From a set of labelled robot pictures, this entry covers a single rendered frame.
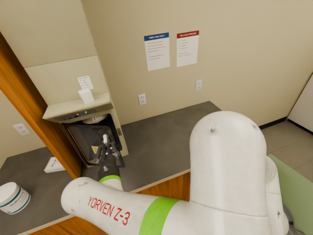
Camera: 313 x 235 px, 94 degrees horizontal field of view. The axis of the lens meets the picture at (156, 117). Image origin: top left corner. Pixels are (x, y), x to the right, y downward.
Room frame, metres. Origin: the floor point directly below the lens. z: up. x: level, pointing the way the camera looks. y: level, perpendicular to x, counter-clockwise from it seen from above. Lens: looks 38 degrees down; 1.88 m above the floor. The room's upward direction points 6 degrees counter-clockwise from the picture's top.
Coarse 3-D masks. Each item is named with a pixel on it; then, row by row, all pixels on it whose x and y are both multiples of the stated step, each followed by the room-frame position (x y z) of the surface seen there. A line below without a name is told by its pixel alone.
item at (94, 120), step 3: (105, 114) 0.81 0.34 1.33; (93, 117) 0.76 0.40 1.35; (96, 117) 0.77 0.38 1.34; (99, 117) 0.77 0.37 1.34; (102, 117) 0.78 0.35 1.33; (84, 120) 0.77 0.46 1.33; (87, 120) 0.76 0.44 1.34; (90, 120) 0.75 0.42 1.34; (93, 120) 0.75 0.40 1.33; (96, 120) 0.76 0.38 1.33; (99, 120) 0.76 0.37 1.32; (87, 123) 0.75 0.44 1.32; (90, 123) 0.75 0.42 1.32; (93, 123) 0.75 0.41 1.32
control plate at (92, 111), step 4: (80, 112) 0.64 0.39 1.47; (84, 112) 0.66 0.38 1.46; (88, 112) 0.68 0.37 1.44; (92, 112) 0.70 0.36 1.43; (64, 116) 0.62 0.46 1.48; (68, 116) 0.64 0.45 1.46; (72, 116) 0.65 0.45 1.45; (80, 116) 0.69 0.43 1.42; (60, 120) 0.65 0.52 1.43; (64, 120) 0.67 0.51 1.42
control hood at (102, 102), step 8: (96, 96) 0.74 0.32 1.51; (104, 96) 0.72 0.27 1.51; (56, 104) 0.69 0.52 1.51; (64, 104) 0.68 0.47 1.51; (72, 104) 0.67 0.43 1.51; (80, 104) 0.66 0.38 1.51; (88, 104) 0.65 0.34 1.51; (96, 104) 0.65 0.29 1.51; (104, 104) 0.66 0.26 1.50; (112, 104) 0.73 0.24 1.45; (48, 112) 0.62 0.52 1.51; (56, 112) 0.61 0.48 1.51; (64, 112) 0.61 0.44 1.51; (72, 112) 0.62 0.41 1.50; (48, 120) 0.61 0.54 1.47; (56, 120) 0.64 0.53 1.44
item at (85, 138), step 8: (72, 128) 0.66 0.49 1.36; (80, 128) 0.65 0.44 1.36; (88, 128) 0.64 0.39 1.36; (96, 128) 0.63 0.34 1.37; (104, 128) 0.62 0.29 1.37; (72, 136) 0.67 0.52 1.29; (80, 136) 0.66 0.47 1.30; (88, 136) 0.65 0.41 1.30; (96, 136) 0.64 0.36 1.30; (112, 136) 0.62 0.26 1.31; (80, 144) 0.67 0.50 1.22; (88, 144) 0.65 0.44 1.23; (96, 144) 0.64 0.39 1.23; (88, 152) 0.66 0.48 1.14; (112, 152) 0.63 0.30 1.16; (88, 160) 0.67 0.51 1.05; (120, 160) 0.62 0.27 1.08
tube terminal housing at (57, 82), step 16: (48, 64) 0.72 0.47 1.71; (64, 64) 0.73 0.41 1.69; (80, 64) 0.75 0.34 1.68; (96, 64) 0.77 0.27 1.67; (32, 80) 0.69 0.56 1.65; (48, 80) 0.71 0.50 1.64; (64, 80) 0.72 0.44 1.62; (96, 80) 0.76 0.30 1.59; (48, 96) 0.70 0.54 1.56; (64, 96) 0.71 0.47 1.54; (96, 112) 0.75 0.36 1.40; (112, 112) 0.77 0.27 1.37
